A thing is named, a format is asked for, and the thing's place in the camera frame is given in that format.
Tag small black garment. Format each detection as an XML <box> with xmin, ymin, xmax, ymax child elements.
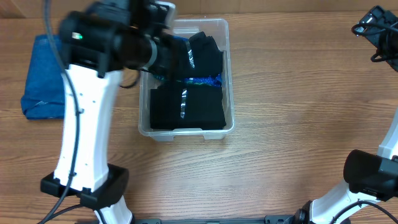
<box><xmin>173</xmin><ymin>32</ymin><xmax>223</xmax><ymax>80</ymax></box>

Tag large black garment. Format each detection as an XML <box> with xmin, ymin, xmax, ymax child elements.
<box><xmin>150</xmin><ymin>83</ymin><xmax>226</xmax><ymax>130</ymax></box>

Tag blue sequin fabric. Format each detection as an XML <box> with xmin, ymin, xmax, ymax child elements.
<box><xmin>153</xmin><ymin>74</ymin><xmax>222</xmax><ymax>88</ymax></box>

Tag blue denim jeans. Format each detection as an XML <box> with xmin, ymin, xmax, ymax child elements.
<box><xmin>21</xmin><ymin>34</ymin><xmax>65</xmax><ymax>120</ymax></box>

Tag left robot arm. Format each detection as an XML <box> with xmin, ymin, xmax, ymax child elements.
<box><xmin>40</xmin><ymin>1</ymin><xmax>177</xmax><ymax>223</ymax></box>

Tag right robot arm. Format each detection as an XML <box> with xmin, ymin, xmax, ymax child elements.
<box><xmin>286</xmin><ymin>6</ymin><xmax>397</xmax><ymax>223</ymax></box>

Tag clear plastic storage bin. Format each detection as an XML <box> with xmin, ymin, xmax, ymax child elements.
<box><xmin>138</xmin><ymin>18</ymin><xmax>235</xmax><ymax>141</ymax></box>

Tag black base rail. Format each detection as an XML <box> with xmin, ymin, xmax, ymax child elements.
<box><xmin>134</xmin><ymin>215</ymin><xmax>309</xmax><ymax>224</ymax></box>

